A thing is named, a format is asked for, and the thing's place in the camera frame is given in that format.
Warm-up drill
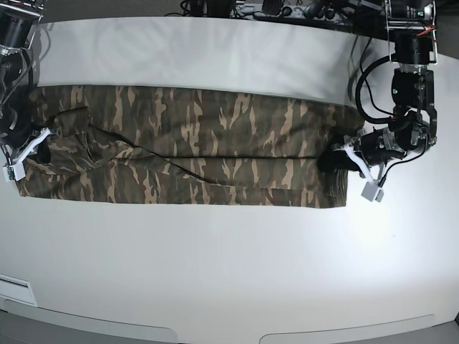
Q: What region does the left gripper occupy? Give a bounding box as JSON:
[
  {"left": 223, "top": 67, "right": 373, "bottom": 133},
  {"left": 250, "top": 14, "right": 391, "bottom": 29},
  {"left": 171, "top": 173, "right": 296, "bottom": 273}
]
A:
[{"left": 317, "top": 128, "right": 409, "bottom": 173}]

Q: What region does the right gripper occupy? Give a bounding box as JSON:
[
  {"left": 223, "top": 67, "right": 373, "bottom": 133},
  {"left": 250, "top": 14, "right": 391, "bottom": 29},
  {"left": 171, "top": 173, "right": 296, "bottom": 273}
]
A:
[{"left": 1, "top": 118, "right": 51, "bottom": 163}]

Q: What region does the camouflage T-shirt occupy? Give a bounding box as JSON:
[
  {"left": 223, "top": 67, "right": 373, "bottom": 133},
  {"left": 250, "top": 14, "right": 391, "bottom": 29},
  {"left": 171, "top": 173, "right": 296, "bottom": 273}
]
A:
[{"left": 16, "top": 85, "right": 364, "bottom": 209}]

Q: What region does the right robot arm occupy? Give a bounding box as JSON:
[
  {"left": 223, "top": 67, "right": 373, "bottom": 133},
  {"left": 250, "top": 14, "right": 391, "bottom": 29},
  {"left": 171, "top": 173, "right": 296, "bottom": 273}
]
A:
[{"left": 1, "top": 1, "right": 47, "bottom": 163}]

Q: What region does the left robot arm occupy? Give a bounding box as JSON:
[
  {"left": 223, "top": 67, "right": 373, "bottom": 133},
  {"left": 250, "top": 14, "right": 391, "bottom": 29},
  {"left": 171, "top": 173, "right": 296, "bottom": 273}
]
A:
[{"left": 318, "top": 1, "right": 438, "bottom": 173}]

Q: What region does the white label plate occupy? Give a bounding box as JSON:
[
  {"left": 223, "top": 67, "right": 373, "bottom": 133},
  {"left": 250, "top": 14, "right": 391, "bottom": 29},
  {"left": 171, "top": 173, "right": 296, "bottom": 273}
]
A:
[{"left": 0, "top": 275, "right": 37, "bottom": 307}]

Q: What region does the black power strip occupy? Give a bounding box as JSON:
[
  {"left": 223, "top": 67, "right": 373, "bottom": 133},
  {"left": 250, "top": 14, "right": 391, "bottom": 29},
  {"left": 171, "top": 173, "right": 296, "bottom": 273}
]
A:
[{"left": 247, "top": 1, "right": 353, "bottom": 27}]

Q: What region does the dark equipment clutter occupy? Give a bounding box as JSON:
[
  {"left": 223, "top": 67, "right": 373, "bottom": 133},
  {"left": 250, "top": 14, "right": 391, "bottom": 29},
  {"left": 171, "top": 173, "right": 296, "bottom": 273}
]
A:
[{"left": 166, "top": 0, "right": 241, "bottom": 19}]

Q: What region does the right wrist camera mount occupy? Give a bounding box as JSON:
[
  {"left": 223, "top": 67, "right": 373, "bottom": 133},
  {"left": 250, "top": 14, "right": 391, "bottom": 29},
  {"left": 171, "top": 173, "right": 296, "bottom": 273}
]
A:
[{"left": 1, "top": 128, "right": 58, "bottom": 182}]

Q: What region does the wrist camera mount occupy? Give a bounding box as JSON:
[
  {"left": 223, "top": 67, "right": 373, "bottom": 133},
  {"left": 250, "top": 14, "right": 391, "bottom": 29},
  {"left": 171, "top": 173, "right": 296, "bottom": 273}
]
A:
[
  {"left": 331, "top": 136, "right": 385, "bottom": 202},
  {"left": 1, "top": 128, "right": 58, "bottom": 182}
]

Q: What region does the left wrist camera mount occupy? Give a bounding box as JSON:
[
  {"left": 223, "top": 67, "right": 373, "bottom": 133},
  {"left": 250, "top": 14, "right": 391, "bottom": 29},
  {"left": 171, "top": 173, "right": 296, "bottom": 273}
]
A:
[{"left": 331, "top": 136, "right": 385, "bottom": 202}]

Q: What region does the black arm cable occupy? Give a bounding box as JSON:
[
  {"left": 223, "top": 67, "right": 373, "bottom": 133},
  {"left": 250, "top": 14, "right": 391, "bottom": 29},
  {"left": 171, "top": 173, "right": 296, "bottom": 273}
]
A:
[{"left": 347, "top": 35, "right": 399, "bottom": 126}]

